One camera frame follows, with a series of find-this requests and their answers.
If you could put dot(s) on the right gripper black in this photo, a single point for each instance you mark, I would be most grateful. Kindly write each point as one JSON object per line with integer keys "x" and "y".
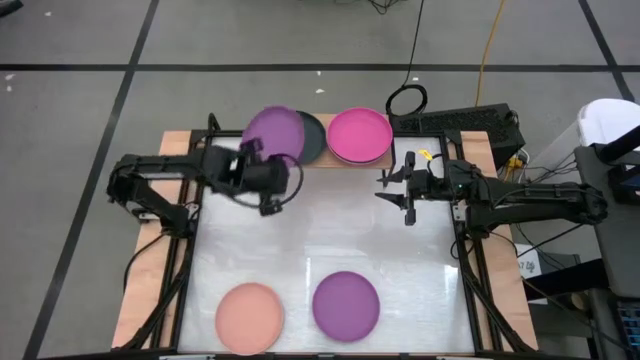
{"x": 427, "y": 185}

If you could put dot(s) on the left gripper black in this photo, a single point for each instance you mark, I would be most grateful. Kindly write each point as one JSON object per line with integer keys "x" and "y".
{"x": 260, "y": 177}

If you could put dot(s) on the purple round plate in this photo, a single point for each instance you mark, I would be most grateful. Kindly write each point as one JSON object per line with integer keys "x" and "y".
{"x": 275, "y": 131}
{"x": 345, "y": 306}

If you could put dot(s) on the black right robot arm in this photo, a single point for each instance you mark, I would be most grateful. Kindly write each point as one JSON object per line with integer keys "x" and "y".
{"x": 525, "y": 200}

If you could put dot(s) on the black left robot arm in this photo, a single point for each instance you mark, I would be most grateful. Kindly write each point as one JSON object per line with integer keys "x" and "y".
{"x": 150, "y": 167}

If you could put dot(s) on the yellow tag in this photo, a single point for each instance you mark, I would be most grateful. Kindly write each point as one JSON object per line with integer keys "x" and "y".
{"x": 424, "y": 153}

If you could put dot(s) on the dark grey round plate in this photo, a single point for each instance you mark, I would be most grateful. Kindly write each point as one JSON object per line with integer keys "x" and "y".
{"x": 315, "y": 137}

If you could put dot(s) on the pink round plate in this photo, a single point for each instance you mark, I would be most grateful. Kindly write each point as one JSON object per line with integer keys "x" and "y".
{"x": 359, "y": 135}

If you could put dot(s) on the white paper sheet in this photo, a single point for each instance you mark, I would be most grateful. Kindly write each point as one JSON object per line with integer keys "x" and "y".
{"x": 527, "y": 265}

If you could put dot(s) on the peach round plate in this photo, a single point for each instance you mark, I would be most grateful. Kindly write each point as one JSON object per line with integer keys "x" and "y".
{"x": 249, "y": 318}

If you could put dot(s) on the white bin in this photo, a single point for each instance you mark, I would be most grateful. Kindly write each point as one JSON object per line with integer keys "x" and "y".
{"x": 607, "y": 117}

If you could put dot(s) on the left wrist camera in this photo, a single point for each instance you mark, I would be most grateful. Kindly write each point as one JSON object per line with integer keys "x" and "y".
{"x": 270, "y": 207}

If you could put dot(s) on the black table frame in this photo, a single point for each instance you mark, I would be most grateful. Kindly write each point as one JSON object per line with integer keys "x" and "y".
{"x": 187, "y": 260}

